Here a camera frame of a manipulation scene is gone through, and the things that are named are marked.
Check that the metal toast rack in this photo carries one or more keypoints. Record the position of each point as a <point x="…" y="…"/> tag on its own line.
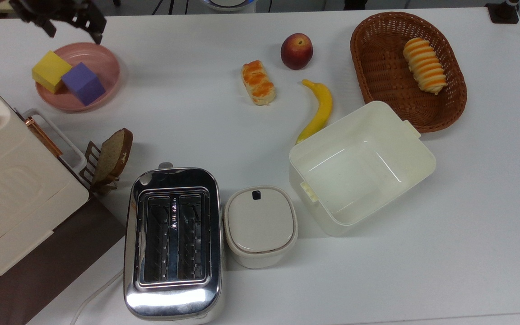
<point x="89" y="162"/>

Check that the black tripod legs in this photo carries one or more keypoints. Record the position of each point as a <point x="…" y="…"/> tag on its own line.
<point x="169" y="5"/>

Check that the chrome and cream toaster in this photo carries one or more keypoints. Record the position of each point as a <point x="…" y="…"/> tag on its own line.
<point x="174" y="298"/>

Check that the brown bread slice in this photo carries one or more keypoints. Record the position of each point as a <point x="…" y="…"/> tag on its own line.
<point x="113" y="155"/>

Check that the brown wicker basket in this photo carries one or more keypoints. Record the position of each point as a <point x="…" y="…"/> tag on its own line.
<point x="377" y="67"/>

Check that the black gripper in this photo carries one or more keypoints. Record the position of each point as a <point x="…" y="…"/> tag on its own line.
<point x="48" y="9"/>

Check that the yellow foam cube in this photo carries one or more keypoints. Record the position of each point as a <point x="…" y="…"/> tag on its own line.
<point x="50" y="72"/>

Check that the black camera stand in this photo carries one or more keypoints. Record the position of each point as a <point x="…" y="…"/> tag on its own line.
<point x="503" y="12"/>

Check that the striped bread roll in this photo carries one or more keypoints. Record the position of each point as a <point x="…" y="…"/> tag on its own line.
<point x="424" y="65"/>

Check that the cream white oven appliance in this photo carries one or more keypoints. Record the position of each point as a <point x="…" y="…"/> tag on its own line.
<point x="16" y="194"/>

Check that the red toy apple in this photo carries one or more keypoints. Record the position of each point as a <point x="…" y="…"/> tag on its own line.
<point x="296" y="52"/>

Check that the pink plastic plate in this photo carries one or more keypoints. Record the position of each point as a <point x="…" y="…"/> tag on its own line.
<point x="102" y="63"/>

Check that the orange glazed bread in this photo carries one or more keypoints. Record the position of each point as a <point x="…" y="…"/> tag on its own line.
<point x="257" y="83"/>

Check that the yellow toy banana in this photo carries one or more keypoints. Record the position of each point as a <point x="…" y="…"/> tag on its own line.
<point x="322" y="108"/>

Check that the purple foam cube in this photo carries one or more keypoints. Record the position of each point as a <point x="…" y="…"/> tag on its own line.
<point x="84" y="83"/>

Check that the cream open plastic box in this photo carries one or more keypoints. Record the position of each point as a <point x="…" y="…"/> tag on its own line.
<point x="359" y="176"/>

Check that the small cream lidded bin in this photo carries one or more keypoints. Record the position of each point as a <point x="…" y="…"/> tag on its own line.
<point x="260" y="223"/>

